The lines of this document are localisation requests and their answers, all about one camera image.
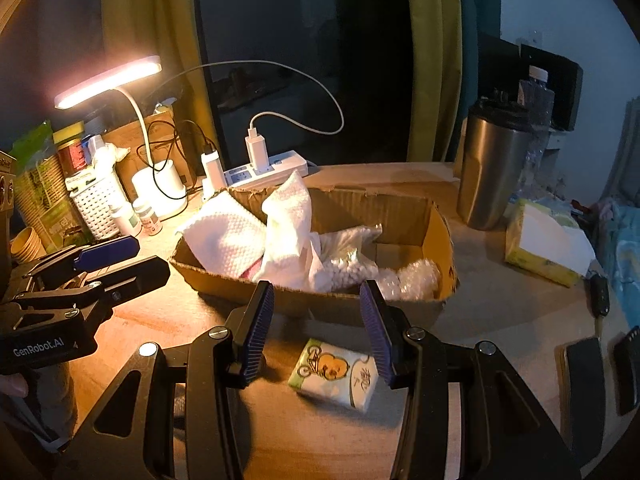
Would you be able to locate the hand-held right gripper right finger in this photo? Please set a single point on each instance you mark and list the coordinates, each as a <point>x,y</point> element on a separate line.
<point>375,332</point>

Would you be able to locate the brown cardboard box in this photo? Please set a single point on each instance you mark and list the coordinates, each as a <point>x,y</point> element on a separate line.
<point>165,127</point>

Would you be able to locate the dark window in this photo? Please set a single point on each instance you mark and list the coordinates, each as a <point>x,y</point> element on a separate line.
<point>300,20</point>

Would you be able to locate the red jar with yellow lid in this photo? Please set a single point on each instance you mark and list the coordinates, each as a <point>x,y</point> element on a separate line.
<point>72,157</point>

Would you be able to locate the black monitor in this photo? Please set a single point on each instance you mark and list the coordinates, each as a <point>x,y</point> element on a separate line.
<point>567,90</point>
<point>497,65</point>

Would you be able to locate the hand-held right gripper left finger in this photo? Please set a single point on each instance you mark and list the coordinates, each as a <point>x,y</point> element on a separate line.
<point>257,332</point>

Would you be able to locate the clear water bottle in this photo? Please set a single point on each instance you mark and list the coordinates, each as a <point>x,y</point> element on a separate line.
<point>537,100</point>

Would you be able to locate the white plastic basket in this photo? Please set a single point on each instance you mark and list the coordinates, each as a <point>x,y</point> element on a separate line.
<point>97,205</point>

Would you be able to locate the blue blanket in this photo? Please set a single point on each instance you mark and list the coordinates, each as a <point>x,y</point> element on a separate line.
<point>625,260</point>

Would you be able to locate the yellow tissue pack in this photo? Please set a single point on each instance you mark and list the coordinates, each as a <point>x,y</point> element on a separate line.
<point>535,260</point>

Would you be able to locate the grey padded headboard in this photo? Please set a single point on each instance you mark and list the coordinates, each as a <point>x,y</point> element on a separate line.
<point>631,150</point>

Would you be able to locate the stack of paper cups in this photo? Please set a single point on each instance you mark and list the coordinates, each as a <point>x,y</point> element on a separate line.
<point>26,245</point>

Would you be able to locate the black rectangular device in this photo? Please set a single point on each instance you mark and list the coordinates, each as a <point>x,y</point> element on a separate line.
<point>629,370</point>

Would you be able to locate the long cardboard box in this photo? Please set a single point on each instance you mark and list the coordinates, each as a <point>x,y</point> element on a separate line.
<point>400,220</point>

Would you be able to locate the yellow curtain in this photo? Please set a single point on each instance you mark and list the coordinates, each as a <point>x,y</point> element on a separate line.
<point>432,60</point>
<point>150,10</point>

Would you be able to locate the teal curtain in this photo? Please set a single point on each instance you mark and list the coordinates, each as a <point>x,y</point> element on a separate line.
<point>477,10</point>

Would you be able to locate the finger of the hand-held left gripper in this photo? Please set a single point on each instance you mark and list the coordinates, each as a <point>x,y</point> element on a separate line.
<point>107,251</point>
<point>135,275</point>

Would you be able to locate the black phone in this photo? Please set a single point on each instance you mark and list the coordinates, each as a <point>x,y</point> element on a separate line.
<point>590,390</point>

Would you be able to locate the white towel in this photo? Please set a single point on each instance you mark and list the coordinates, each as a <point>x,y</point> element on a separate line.
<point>290,220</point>
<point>220,240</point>

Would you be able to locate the small pink label bottle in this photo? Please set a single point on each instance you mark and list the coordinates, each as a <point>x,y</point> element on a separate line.
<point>149,217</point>

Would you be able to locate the small white bottle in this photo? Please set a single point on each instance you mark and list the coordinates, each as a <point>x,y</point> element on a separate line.
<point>125,222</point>

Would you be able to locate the bagged paper cups sleeve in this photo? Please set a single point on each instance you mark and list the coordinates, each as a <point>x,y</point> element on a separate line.
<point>40,185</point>

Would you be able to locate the bubble wrap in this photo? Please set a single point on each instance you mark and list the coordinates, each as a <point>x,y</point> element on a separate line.
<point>410,282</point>

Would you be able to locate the crumpled white tissue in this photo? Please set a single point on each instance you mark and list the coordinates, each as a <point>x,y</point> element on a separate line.
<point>111,155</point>

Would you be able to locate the steel tumbler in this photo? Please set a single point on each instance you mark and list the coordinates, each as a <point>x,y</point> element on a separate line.
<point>487,175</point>

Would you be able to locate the white power strip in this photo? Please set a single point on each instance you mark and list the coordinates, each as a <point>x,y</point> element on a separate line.
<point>285,162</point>

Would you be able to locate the black car key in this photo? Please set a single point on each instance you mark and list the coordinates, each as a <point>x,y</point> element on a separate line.
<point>600,295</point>

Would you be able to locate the printed tissue packet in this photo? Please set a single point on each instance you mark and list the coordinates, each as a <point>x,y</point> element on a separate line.
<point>330,375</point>

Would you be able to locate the white desk lamp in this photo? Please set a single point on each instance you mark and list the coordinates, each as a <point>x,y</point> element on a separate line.
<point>160,190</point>

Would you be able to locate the person's left hand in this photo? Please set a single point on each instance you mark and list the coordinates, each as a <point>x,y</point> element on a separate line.
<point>12,387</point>

